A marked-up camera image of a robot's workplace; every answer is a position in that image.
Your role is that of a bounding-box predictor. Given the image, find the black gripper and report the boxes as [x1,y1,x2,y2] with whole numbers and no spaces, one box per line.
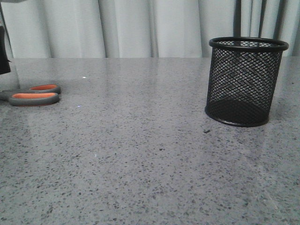
[0,25,11,75]

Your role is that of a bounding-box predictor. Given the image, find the black mesh pen bucket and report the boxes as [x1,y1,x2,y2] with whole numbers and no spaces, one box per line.
[205,37,289,127]

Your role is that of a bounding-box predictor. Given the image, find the grey orange handled scissors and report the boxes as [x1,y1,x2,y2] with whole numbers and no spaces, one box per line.
[0,84,61,106]

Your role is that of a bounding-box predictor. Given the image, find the grey pleated curtain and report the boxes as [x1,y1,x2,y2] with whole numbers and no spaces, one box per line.
[0,0,300,58]

